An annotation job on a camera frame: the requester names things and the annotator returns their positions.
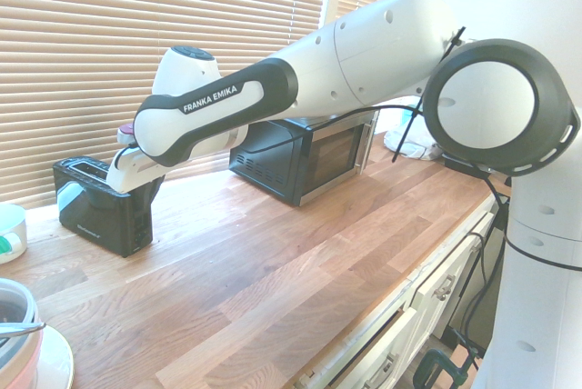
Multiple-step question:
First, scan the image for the metal drawer handle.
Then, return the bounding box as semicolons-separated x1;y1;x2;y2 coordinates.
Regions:
361;353;400;389
431;274;457;302

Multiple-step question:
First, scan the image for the white cabinet drawer front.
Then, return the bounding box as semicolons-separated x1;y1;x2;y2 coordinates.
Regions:
411;211;496;340
290;305;419;389

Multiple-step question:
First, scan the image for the grey white container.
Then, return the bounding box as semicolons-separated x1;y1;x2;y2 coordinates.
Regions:
0;277;38;349

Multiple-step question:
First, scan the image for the black steel microwave oven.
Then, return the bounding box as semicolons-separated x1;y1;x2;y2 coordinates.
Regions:
227;109;381;208

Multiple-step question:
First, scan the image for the white plate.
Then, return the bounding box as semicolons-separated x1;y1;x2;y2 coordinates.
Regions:
31;324;75;389

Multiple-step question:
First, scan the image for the black power box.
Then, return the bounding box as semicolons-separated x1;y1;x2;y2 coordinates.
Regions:
442;154;493;177

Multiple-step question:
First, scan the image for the pink bowl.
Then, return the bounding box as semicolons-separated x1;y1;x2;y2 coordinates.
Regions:
0;325;45;389

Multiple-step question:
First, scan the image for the wide beige window blind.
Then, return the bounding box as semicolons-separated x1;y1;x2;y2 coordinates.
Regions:
0;0;334;211

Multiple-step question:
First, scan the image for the black two-slot toaster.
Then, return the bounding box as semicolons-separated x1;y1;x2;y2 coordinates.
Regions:
52;156;155;259

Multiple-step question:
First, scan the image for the white plastic bag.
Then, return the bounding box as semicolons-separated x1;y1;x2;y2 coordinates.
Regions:
383;111;443;163

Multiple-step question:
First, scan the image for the white mug with green print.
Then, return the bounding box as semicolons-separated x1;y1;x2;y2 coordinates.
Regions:
0;203;29;265

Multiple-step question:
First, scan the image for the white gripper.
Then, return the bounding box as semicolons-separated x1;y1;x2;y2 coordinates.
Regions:
105;146;167;208

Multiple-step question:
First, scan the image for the metal spoon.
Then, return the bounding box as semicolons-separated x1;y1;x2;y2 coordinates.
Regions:
0;321;47;339

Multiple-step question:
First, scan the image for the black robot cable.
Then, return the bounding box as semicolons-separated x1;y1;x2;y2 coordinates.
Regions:
245;105;582;381

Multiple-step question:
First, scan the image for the green clamp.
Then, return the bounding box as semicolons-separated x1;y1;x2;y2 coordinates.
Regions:
412;328;481;389

